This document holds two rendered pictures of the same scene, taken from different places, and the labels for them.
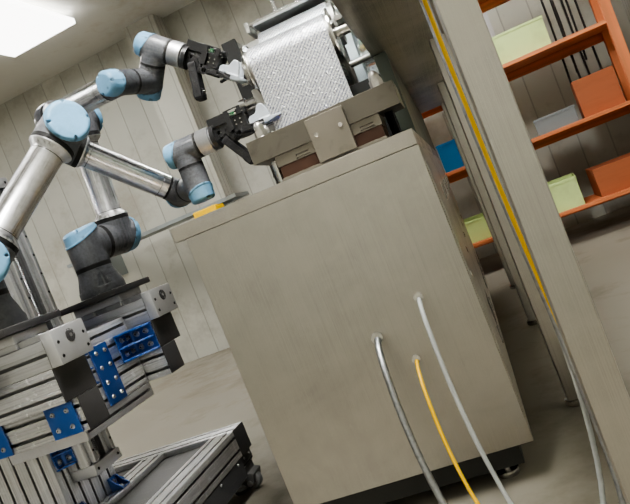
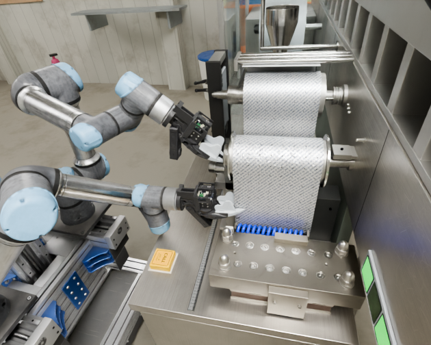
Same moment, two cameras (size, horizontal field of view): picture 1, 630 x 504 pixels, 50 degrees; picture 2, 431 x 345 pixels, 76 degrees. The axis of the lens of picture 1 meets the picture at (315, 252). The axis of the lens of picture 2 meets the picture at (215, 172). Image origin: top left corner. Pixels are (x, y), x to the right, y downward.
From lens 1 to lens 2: 1.62 m
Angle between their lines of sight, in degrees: 35
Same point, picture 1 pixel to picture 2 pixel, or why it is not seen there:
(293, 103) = (258, 207)
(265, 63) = (247, 172)
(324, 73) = (297, 201)
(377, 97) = (343, 300)
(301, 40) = (291, 170)
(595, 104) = not seen: hidden behind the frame
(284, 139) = (244, 285)
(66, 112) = (28, 215)
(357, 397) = not seen: outside the picture
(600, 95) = not seen: hidden behind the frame
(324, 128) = (284, 302)
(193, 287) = (144, 46)
